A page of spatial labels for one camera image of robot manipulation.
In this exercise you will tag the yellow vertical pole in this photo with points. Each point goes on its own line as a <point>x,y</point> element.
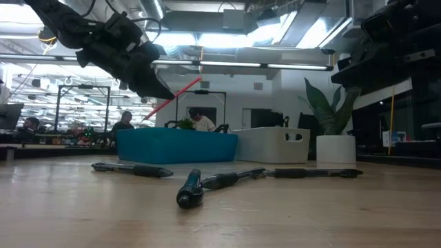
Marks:
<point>391,120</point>

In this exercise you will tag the white plastic bin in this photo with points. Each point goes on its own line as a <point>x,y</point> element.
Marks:
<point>262,144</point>

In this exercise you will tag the small white box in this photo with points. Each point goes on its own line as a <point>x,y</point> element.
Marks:
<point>392,138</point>

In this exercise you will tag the blue plastic tray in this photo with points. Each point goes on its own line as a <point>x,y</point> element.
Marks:
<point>172,146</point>

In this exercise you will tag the dark computer monitor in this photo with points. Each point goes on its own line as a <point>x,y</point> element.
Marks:
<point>10,117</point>

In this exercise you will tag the red pencil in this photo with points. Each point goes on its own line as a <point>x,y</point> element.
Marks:
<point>187,87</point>

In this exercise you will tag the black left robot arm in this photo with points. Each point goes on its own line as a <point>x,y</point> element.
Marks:
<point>62,20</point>

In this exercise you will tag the black background rig frame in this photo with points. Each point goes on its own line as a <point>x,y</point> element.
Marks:
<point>201,92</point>
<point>85,86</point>

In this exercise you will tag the overhead light bar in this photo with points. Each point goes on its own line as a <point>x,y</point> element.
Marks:
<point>227,64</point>

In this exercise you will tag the potted snake plant white pot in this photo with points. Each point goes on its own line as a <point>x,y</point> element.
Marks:
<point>336,149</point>

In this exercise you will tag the black pen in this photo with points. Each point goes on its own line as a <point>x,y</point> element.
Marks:
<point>189,191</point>
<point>144,171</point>
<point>224,180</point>
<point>310,173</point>

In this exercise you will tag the black aluminium table frame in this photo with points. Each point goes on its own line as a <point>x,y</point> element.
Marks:
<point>69,153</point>

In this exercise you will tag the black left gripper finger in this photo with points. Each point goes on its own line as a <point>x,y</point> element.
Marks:
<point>148,79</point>

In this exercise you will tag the small green plant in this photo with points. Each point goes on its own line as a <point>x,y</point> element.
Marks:
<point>186,124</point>

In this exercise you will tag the person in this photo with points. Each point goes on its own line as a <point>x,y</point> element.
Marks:
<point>123,125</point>
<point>31,128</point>
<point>203,122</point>

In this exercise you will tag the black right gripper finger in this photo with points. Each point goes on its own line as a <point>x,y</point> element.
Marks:
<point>379,69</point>

